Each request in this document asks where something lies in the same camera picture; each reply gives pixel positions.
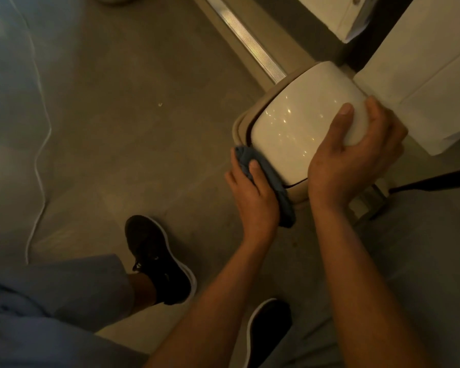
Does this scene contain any person's right hand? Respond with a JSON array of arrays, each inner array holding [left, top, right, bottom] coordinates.
[[307, 96, 409, 211]]

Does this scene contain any black wall post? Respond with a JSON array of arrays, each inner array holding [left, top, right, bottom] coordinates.
[[344, 0, 417, 72]]

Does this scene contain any person's right black shoe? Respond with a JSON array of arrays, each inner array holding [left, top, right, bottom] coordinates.
[[243, 297, 293, 368]]

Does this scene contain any person's left hand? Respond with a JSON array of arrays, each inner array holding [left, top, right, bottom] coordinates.
[[224, 147, 281, 246]]

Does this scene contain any person's left black shoe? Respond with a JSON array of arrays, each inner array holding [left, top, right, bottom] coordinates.
[[124, 215, 197, 306]]

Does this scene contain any metal floor threshold strip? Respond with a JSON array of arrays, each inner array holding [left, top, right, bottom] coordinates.
[[201, 0, 288, 84]]

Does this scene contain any person's left forearm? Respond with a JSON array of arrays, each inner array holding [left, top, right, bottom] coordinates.
[[144, 237, 273, 368]]

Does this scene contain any person's black shoe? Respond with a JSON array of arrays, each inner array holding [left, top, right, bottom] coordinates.
[[243, 297, 293, 368], [124, 215, 197, 306]]

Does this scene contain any white power cable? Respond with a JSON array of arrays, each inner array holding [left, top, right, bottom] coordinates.
[[7, 0, 53, 265]]

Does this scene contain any brown bench with sticker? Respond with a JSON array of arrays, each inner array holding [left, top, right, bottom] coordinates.
[[370, 166, 460, 221]]

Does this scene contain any grey baseboard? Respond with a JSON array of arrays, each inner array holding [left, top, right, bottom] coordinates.
[[249, 0, 350, 65]]

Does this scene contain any dark blue cloth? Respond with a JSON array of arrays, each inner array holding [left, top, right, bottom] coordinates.
[[234, 144, 296, 228]]

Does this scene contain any person's right forearm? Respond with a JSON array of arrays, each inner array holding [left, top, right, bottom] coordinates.
[[312, 204, 434, 368]]

